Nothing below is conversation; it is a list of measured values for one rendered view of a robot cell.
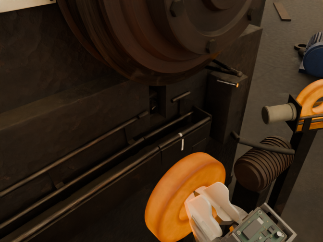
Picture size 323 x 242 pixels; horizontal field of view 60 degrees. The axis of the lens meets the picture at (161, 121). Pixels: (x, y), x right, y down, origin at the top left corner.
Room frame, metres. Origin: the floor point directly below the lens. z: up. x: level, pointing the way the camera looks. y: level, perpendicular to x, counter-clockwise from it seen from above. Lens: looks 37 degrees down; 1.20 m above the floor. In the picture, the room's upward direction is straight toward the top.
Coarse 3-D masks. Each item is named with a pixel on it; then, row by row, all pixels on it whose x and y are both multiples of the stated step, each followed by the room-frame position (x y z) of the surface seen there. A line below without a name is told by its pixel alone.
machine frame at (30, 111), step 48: (0, 48) 0.48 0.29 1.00; (48, 48) 0.53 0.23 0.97; (240, 48) 0.89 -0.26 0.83; (0, 96) 0.46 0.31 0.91; (48, 96) 0.52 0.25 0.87; (96, 96) 0.53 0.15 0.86; (144, 96) 0.62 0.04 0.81; (192, 96) 0.74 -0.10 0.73; (0, 144) 0.40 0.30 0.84; (48, 144) 0.45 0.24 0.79; (96, 144) 0.52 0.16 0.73; (144, 144) 0.61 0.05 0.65; (48, 192) 0.43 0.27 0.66; (144, 192) 0.61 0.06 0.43; (96, 240) 0.48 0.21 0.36; (144, 240) 0.60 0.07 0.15
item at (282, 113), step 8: (288, 104) 0.75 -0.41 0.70; (264, 112) 0.74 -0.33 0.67; (272, 112) 0.72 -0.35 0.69; (280, 112) 0.72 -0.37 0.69; (288, 112) 0.72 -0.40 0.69; (296, 112) 0.72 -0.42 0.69; (264, 120) 0.73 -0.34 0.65; (272, 120) 0.70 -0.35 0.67; (280, 120) 0.71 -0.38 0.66; (288, 120) 0.72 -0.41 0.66
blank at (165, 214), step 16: (192, 160) 0.29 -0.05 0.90; (208, 160) 0.30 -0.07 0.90; (176, 176) 0.27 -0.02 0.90; (192, 176) 0.27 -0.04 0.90; (208, 176) 0.29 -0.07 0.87; (224, 176) 0.32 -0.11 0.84; (160, 192) 0.25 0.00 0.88; (176, 192) 0.25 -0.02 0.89; (192, 192) 0.27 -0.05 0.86; (160, 208) 0.24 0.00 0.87; (176, 208) 0.25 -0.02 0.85; (160, 224) 0.23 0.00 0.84; (176, 224) 0.25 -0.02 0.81; (160, 240) 0.23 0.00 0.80; (176, 240) 0.25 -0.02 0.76
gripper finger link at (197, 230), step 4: (192, 220) 0.23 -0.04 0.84; (196, 220) 0.23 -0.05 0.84; (192, 224) 0.23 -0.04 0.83; (196, 224) 0.23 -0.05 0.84; (192, 228) 0.23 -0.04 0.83; (196, 228) 0.23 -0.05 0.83; (200, 228) 0.22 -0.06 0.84; (196, 232) 0.22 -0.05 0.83; (200, 232) 0.22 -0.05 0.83; (204, 232) 0.22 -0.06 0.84; (196, 236) 0.22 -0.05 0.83; (200, 236) 0.21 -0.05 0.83; (204, 236) 0.21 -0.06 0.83; (196, 240) 0.21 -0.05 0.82; (200, 240) 0.21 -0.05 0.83; (204, 240) 0.21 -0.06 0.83; (208, 240) 0.21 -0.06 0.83; (212, 240) 0.21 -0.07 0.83; (216, 240) 0.21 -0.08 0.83
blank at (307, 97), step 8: (320, 80) 0.76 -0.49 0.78; (304, 88) 0.75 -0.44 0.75; (312, 88) 0.73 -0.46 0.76; (320, 88) 0.73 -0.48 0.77; (304, 96) 0.73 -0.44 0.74; (312, 96) 0.73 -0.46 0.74; (320, 96) 0.73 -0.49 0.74; (304, 104) 0.72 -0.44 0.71; (312, 104) 0.73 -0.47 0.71; (304, 112) 0.72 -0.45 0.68; (312, 112) 0.73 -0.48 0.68; (320, 112) 0.74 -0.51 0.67
